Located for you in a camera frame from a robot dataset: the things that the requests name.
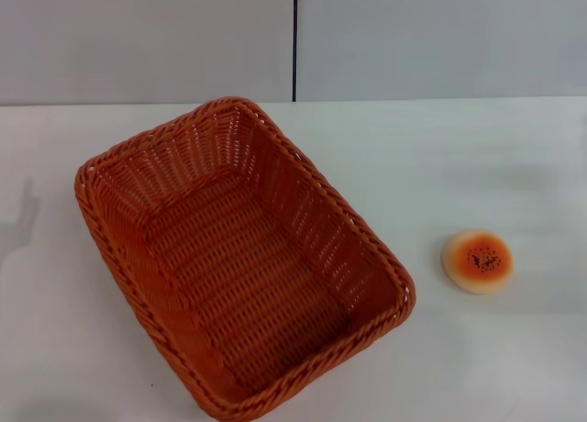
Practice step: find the orange woven plastic basket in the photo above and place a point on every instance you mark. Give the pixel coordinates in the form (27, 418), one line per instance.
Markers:
(238, 275)

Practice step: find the round bun with orange centre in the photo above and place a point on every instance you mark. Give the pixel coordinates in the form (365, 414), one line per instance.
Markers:
(477, 261)

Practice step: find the black vertical wall strip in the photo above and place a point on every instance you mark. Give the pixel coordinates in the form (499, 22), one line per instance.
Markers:
(294, 41)

